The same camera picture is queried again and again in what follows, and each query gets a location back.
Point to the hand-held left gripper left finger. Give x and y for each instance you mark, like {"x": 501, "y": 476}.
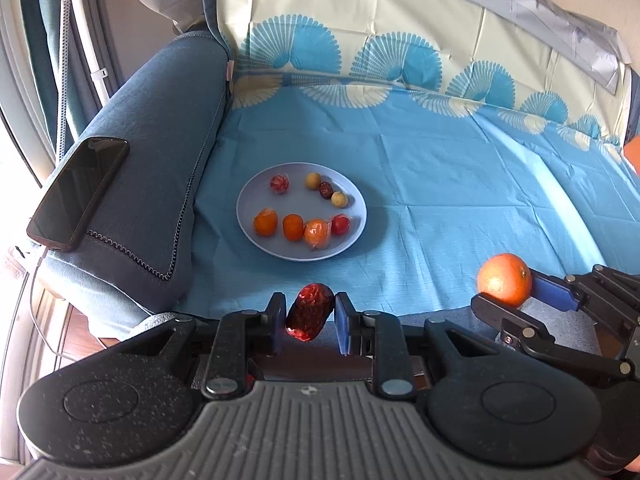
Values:
{"x": 278, "y": 322}

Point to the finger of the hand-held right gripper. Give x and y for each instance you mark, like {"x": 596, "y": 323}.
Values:
{"x": 555, "y": 292}
{"x": 550, "y": 342}

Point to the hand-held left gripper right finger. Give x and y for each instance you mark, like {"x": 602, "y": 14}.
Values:
{"x": 343, "y": 325}

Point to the large red date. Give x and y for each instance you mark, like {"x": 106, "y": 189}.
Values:
{"x": 310, "y": 312}

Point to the large orange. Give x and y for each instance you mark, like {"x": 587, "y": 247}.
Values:
{"x": 504, "y": 280}

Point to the plastic-wrapped orange fruit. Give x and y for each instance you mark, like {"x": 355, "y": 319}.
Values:
{"x": 317, "y": 234}

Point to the small orange kumquat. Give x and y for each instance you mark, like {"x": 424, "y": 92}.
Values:
{"x": 293, "y": 227}
{"x": 265, "y": 223}

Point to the red cherry tomato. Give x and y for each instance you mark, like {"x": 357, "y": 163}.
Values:
{"x": 341, "y": 224}

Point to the light blue plate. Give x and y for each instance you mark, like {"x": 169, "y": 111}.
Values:
{"x": 295, "y": 200}

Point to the brown longan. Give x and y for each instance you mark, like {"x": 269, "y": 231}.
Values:
{"x": 339, "y": 199}

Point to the small dark red date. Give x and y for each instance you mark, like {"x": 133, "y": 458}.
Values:
{"x": 326, "y": 189}

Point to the red hawthorn ball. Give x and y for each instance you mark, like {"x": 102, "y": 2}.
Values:
{"x": 280, "y": 184}

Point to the pale yellow longan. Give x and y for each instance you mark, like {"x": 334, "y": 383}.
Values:
{"x": 313, "y": 180}

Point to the orange round object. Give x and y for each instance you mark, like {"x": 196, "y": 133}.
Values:
{"x": 633, "y": 154}

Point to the blue-grey sofa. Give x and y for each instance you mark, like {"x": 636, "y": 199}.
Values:
{"x": 150, "y": 135}

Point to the black smartphone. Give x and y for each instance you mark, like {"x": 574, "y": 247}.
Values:
{"x": 80, "y": 190}

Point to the small pink fabric tag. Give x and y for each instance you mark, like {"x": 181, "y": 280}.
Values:
{"x": 230, "y": 71}

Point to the grey plastic sheet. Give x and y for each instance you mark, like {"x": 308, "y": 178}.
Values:
{"x": 550, "y": 15}

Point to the white pole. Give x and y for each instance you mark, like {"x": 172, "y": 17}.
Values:
{"x": 87, "y": 25}

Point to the teal curtain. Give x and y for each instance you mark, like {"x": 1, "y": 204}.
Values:
{"x": 40, "y": 10}

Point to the white window frame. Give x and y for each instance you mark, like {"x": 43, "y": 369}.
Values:
{"x": 15, "y": 90}

